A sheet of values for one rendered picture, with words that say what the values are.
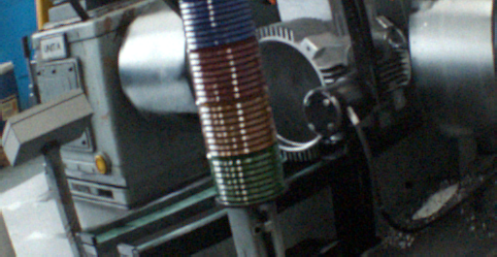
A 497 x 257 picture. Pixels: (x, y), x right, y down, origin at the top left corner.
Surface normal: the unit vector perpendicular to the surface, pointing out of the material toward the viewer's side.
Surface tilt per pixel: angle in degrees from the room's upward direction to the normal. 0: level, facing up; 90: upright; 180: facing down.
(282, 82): 88
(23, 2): 90
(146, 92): 103
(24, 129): 54
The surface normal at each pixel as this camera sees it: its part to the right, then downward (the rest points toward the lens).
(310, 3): -0.69, 0.28
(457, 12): -0.64, -0.39
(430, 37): -0.69, -0.07
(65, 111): 0.47, -0.55
